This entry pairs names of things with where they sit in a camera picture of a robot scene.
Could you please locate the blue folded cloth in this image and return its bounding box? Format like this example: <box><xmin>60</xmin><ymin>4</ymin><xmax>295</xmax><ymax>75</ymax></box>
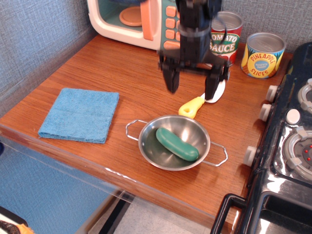
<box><xmin>38</xmin><ymin>88</ymin><xmax>119</xmax><ymax>144</ymax></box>

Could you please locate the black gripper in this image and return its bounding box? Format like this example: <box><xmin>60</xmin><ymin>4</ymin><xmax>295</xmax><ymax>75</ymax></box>
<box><xmin>158</xmin><ymin>22</ymin><xmax>230</xmax><ymax>100</ymax></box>

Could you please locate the green toy cucumber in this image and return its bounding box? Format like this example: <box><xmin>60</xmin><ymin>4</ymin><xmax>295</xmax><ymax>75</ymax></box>
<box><xmin>156</xmin><ymin>128</ymin><xmax>199</xmax><ymax>161</ymax></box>

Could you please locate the pineapple slices can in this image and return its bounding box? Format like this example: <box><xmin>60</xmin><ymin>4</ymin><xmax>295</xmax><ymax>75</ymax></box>
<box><xmin>241</xmin><ymin>32</ymin><xmax>286</xmax><ymax>79</ymax></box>

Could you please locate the black toy stove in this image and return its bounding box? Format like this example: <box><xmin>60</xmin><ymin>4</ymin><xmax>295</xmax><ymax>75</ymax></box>
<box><xmin>211</xmin><ymin>42</ymin><xmax>312</xmax><ymax>234</ymax></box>

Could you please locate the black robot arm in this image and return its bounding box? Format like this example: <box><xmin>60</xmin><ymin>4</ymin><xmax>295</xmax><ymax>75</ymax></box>
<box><xmin>158</xmin><ymin>0</ymin><xmax>230</xmax><ymax>100</ymax></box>

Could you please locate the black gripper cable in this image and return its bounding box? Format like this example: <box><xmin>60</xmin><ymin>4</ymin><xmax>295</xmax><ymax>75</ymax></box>
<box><xmin>214</xmin><ymin>14</ymin><xmax>229</xmax><ymax>58</ymax></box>

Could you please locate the toy microwave oven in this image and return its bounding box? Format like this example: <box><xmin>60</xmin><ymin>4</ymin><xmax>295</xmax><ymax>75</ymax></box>
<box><xmin>87</xmin><ymin>0</ymin><xmax>180</xmax><ymax>51</ymax></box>

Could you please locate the tomato sauce can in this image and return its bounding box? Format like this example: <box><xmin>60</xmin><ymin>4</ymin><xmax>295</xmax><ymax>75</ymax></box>
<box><xmin>210</xmin><ymin>11</ymin><xmax>243</xmax><ymax>66</ymax></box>

